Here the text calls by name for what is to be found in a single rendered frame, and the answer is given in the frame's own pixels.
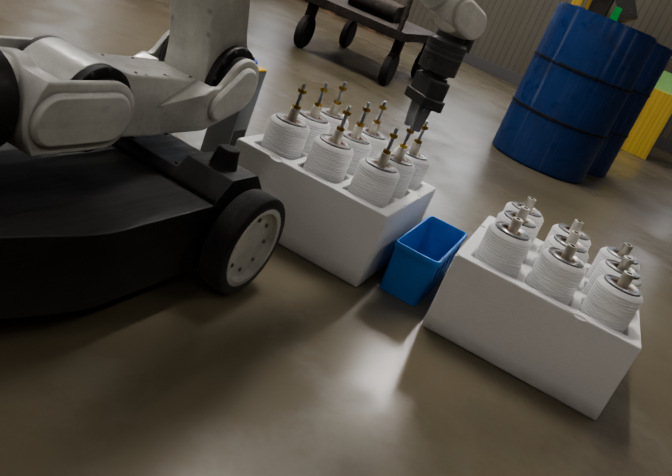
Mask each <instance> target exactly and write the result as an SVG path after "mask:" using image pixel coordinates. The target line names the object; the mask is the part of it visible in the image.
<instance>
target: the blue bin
mask: <svg viewBox="0 0 672 476"><path fill-rule="evenodd" d="M467 236H468V235H467V233H466V232H464V231H462V230H460V229H458V228H456V227H454V226H453V225H451V224H449V223H447V222H445V221H443V220H441V219H439V218H437V217H435V216H431V215H430V216H428V217H427V218H425V219H424V220H423V221H421V222H420V223H419V224H417V225H416V226H414V227H413V228H412V229H410V230H409V231H408V232H406V233H405V234H404V235H402V236H401V237H400V238H398V239H397V240H396V242H395V244H394V246H395V249H394V251H393V254H392V256H391V259H390V261H389V264H388V266H387V269H386V271H385V274H384V276H383V279H382V281H381V284H380V288H381V289H383V290H384V291H386V292H388V293H390V294H392V295H393V296H395V297H397V298H399V299H401V300H402V301H404V302H406V303H408V304H410V305H412V306H417V305H418V304H419V303H420V301H421V300H422V299H423V298H424V297H425V296H426V295H427V294H428V293H429V291H430V290H431V289H432V288H433V287H434V286H435V285H436V284H437V283H438V281H439V280H440V279H441V278H442V277H443V276H444V275H445V274H446V272H447V270H448V268H449V266H450V264H451V263H452V261H453V258H454V256H455V254H456V253H457V252H458V250H459V248H460V246H461V244H462V243H463V242H464V241H465V240H466V238H467Z"/></svg>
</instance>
